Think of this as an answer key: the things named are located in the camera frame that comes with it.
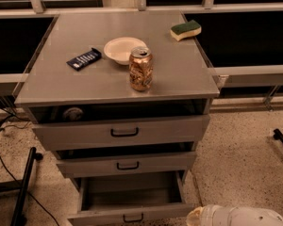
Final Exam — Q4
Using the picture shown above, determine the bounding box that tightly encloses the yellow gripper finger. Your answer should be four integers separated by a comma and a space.
186, 206, 203, 226

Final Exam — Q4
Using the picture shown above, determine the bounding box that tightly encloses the white yellow gripper body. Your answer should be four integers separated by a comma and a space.
200, 204, 230, 226

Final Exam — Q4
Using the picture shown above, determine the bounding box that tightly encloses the grey bottom drawer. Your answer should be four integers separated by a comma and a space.
68, 171, 192, 226

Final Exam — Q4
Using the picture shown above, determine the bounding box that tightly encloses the grey drawer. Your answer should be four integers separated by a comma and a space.
57, 142, 196, 178
33, 99, 209, 151
68, 171, 192, 226

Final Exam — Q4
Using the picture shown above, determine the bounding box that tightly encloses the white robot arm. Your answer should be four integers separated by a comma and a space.
186, 204, 283, 226

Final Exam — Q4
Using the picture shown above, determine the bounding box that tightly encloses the grey middle drawer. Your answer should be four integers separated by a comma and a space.
57, 142, 196, 178

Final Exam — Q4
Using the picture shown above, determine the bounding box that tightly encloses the grey top drawer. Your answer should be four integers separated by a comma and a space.
33, 99, 209, 151

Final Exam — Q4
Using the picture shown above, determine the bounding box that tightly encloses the grey metal drawer cabinet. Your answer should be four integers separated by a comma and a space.
16, 11, 219, 180

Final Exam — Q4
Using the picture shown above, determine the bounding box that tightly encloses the round object in top drawer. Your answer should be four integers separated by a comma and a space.
62, 107, 84, 121

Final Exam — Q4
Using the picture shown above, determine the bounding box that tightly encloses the metal window railing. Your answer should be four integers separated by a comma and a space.
0, 0, 283, 110

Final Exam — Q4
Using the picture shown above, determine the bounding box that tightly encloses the gold soda can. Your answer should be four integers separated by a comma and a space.
129, 46, 153, 91

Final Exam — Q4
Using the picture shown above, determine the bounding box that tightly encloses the black stand leg left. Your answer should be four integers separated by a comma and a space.
10, 147, 42, 226

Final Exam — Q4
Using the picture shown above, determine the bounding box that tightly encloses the green yellow sponge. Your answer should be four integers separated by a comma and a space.
170, 20, 202, 41

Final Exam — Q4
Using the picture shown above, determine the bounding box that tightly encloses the dark blue snack packet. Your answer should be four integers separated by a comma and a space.
67, 48, 102, 71

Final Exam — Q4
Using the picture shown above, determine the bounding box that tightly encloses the black floor cable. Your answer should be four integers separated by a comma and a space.
0, 106, 61, 226

